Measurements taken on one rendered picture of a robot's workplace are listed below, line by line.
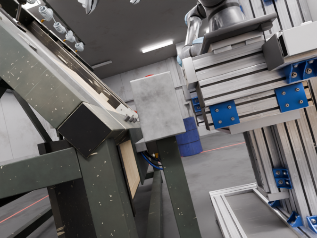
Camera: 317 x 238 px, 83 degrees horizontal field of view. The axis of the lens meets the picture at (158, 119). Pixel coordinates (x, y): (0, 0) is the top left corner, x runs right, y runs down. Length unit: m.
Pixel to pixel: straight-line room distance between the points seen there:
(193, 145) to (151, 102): 3.56
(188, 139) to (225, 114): 3.33
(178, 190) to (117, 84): 9.19
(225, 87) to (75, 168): 0.53
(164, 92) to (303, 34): 0.39
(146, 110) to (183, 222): 0.34
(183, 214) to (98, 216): 0.24
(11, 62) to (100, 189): 0.43
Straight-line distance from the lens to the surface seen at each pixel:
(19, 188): 0.66
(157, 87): 0.51
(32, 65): 0.64
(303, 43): 0.64
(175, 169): 0.55
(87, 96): 0.82
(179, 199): 0.57
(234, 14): 0.75
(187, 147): 4.02
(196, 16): 1.58
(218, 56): 0.68
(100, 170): 0.54
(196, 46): 1.26
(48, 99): 0.59
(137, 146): 0.79
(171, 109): 0.50
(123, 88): 9.49
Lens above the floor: 0.79
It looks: 2 degrees up
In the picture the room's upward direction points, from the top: 14 degrees counter-clockwise
